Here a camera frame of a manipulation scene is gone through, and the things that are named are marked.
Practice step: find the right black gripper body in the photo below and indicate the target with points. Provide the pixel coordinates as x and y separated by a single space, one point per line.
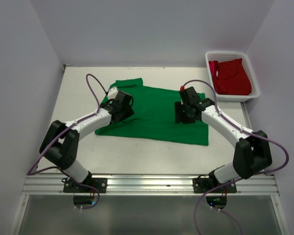
189 119

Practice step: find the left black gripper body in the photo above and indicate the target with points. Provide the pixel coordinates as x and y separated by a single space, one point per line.
126 112

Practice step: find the green t shirt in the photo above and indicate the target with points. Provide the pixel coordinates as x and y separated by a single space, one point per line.
154 117

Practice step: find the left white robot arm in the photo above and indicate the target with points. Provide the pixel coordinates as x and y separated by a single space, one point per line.
60 145

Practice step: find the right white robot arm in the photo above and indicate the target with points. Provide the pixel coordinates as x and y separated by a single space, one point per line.
252 153

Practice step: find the red t shirt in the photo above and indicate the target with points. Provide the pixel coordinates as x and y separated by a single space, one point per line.
230 78

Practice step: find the white plastic basket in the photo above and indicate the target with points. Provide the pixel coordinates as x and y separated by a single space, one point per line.
222 56

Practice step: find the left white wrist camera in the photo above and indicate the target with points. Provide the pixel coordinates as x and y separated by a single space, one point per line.
112 93

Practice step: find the side aluminium rail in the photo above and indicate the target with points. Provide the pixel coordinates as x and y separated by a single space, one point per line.
246 115

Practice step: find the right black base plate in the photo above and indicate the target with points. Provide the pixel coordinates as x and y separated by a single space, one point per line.
203 184

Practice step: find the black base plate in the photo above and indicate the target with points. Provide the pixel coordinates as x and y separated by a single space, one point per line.
98 183
203 184

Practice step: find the aluminium mounting rail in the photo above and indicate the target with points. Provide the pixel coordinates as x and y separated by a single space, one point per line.
158 185

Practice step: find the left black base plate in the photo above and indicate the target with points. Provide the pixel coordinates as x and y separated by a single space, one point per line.
98 183

